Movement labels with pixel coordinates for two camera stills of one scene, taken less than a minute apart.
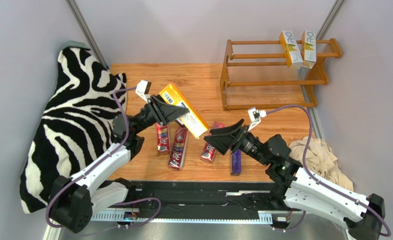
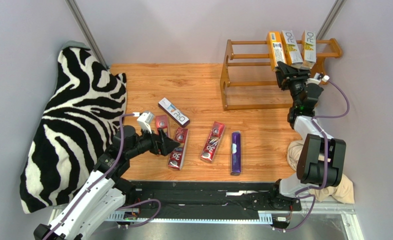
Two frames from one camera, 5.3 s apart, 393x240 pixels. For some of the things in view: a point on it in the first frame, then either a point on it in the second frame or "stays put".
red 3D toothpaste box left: (177, 154) stays put
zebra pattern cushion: (75, 124) stays put
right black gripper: (236, 137) to (292, 77)
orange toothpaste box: (191, 119) to (275, 48)
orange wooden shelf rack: (255, 74) stays put
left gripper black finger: (169, 112) to (166, 144)
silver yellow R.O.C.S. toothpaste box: (290, 47) stays put
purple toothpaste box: (236, 163) stays put
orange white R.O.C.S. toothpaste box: (309, 45) stays put
